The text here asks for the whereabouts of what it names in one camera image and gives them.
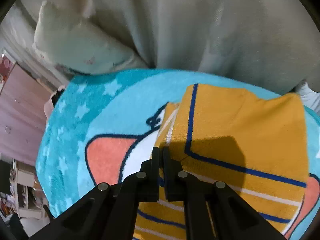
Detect white floral pillow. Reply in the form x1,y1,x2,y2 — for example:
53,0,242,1
33,0,148,76

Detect white plush toy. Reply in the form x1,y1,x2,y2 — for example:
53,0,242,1
295,79,320,113

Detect teal star print blanket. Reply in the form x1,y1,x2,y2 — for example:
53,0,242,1
35,68,320,240

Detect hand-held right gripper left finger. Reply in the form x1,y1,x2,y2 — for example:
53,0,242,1
29,146,160,240

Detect cluttered shelf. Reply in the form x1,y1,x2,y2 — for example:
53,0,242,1
0,159,52,221

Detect beige curtain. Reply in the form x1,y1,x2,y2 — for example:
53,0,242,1
0,0,320,96

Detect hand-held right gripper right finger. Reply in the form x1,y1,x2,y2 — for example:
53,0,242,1
162,147,287,240

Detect pink white cloth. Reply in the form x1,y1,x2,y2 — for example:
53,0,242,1
43,85,66,125

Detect pink wardrobe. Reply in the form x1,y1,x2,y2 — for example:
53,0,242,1
0,52,58,166

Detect yellow striped sweater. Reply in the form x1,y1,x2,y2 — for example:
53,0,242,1
132,83,309,240

